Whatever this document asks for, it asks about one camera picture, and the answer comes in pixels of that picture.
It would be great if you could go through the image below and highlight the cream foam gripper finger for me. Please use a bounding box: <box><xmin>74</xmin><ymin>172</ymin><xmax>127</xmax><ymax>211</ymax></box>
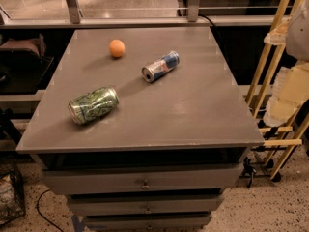
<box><xmin>264</xmin><ymin>17</ymin><xmax>291</xmax><ymax>46</ymax></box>
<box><xmin>263</xmin><ymin>97</ymin><xmax>301</xmax><ymax>127</ymax></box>

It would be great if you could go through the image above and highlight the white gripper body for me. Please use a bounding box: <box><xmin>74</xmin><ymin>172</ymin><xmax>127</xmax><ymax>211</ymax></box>
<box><xmin>279</xmin><ymin>63</ymin><xmax>309</xmax><ymax>104</ymax></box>

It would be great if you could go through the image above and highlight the green soda can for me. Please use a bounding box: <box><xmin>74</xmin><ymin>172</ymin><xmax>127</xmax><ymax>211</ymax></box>
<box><xmin>68</xmin><ymin>87</ymin><xmax>119</xmax><ymax>125</ymax></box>

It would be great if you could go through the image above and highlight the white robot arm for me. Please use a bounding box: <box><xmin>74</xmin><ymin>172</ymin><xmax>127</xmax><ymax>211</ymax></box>
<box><xmin>263</xmin><ymin>0</ymin><xmax>309</xmax><ymax>127</ymax></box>

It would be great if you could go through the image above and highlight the blue silver energy drink can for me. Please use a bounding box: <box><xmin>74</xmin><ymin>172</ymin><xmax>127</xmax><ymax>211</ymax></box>
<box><xmin>141</xmin><ymin>51</ymin><xmax>180</xmax><ymax>83</ymax></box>

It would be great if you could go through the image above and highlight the wooden yellow rack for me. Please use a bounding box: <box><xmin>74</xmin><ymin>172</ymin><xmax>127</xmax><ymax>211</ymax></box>
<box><xmin>239</xmin><ymin>0</ymin><xmax>309</xmax><ymax>189</ymax></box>

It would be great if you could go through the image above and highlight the grey drawer cabinet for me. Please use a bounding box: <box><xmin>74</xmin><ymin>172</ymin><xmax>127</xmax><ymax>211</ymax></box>
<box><xmin>15</xmin><ymin>26</ymin><xmax>266</xmax><ymax>232</ymax></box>

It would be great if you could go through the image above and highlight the orange fruit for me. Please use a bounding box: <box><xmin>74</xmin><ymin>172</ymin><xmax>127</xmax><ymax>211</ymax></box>
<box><xmin>109</xmin><ymin>40</ymin><xmax>126</xmax><ymax>58</ymax></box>

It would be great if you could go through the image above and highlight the top grey drawer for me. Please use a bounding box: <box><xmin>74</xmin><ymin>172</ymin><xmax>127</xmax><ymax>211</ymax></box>
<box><xmin>43</xmin><ymin>163</ymin><xmax>242</xmax><ymax>195</ymax></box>

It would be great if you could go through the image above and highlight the grey drawer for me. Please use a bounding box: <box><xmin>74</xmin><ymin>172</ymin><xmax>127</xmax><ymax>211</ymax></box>
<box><xmin>43</xmin><ymin>163</ymin><xmax>242</xmax><ymax>195</ymax></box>
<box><xmin>85</xmin><ymin>214</ymin><xmax>211</xmax><ymax>231</ymax></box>
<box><xmin>68</xmin><ymin>195</ymin><xmax>223</xmax><ymax>216</ymax></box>

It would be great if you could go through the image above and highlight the middle grey drawer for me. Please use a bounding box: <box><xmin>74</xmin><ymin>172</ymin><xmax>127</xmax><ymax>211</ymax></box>
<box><xmin>68</xmin><ymin>195</ymin><xmax>223</xmax><ymax>216</ymax></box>

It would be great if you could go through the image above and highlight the bottom grey drawer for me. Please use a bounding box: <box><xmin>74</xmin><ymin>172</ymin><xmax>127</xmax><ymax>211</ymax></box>
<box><xmin>85</xmin><ymin>214</ymin><xmax>211</xmax><ymax>231</ymax></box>

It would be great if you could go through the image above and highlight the dark chair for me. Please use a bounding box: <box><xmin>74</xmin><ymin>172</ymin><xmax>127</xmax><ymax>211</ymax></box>
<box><xmin>0</xmin><ymin>34</ymin><xmax>54</xmax><ymax>95</ymax></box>

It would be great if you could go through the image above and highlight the black cable on ledge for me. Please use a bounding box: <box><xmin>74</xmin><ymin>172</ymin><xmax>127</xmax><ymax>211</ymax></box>
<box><xmin>198</xmin><ymin>14</ymin><xmax>232</xmax><ymax>66</ymax></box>

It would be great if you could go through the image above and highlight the black floor cable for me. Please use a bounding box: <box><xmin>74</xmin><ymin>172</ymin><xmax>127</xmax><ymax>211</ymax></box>
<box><xmin>36</xmin><ymin>188</ymin><xmax>66</xmax><ymax>232</ymax></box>

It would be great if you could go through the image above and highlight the black wire basket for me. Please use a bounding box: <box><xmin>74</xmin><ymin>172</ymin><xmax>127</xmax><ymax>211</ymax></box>
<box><xmin>0</xmin><ymin>156</ymin><xmax>25</xmax><ymax>226</ymax></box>

